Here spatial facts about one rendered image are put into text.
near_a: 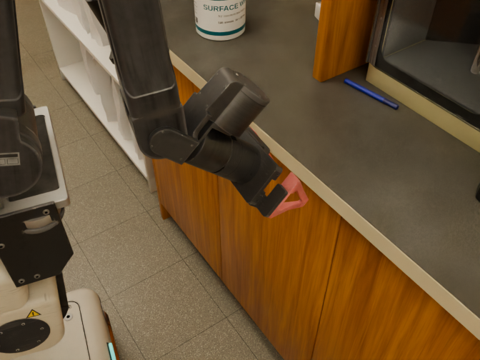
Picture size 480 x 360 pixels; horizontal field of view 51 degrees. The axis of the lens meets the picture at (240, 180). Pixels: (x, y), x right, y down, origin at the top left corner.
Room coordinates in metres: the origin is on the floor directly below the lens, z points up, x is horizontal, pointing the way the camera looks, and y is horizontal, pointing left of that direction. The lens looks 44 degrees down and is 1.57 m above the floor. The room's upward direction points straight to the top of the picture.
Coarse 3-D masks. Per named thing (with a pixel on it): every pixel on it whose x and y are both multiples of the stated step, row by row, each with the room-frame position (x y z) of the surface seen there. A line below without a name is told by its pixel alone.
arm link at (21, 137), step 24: (0, 0) 0.40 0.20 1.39; (0, 24) 0.40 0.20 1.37; (0, 48) 0.39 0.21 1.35; (0, 72) 0.39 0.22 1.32; (0, 96) 0.38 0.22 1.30; (24, 96) 0.45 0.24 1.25; (0, 120) 0.36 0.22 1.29; (0, 144) 0.36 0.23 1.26; (24, 144) 0.37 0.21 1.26; (0, 168) 0.36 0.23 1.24; (24, 168) 0.36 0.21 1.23; (0, 192) 0.35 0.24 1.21
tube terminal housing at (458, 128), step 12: (372, 72) 0.96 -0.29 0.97; (384, 84) 0.92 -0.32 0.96; (396, 84) 0.90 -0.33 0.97; (396, 96) 0.89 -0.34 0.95; (408, 96) 0.87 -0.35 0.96; (420, 96) 0.85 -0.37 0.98; (420, 108) 0.84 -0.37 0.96; (432, 108) 0.82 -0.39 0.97; (432, 120) 0.81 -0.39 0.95; (444, 120) 0.79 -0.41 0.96; (456, 120) 0.77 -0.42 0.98; (456, 132) 0.76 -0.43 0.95; (468, 132) 0.75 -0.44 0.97; (468, 144) 0.74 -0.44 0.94
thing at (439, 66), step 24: (408, 0) 0.90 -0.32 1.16; (432, 0) 0.86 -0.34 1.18; (456, 0) 0.82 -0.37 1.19; (384, 24) 0.94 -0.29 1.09; (408, 24) 0.89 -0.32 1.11; (432, 24) 0.85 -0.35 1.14; (456, 24) 0.81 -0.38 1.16; (384, 48) 0.93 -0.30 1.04; (408, 48) 0.88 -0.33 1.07; (432, 48) 0.84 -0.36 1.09; (456, 48) 0.80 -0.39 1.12; (384, 72) 0.92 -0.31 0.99; (408, 72) 0.87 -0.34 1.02; (432, 72) 0.83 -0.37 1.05; (456, 72) 0.79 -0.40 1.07; (432, 96) 0.81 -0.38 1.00; (456, 96) 0.77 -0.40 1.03
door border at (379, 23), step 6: (378, 0) 0.96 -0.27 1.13; (384, 0) 0.95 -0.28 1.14; (384, 6) 0.95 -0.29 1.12; (384, 12) 0.94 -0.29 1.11; (378, 18) 0.95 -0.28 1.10; (384, 18) 0.94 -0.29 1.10; (378, 24) 0.95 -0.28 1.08; (378, 30) 0.95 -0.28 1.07; (378, 36) 0.95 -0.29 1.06; (372, 42) 0.95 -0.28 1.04; (378, 42) 0.94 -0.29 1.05; (372, 48) 0.95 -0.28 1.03; (378, 48) 0.94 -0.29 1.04; (372, 54) 0.95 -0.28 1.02; (372, 60) 0.95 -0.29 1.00
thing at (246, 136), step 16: (240, 144) 0.49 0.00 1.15; (256, 144) 0.52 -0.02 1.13; (240, 160) 0.47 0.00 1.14; (256, 160) 0.49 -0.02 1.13; (272, 160) 0.49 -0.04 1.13; (224, 176) 0.47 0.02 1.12; (240, 176) 0.47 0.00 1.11; (256, 176) 0.48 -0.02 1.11; (272, 176) 0.47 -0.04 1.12; (240, 192) 0.47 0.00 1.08; (256, 192) 0.46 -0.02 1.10
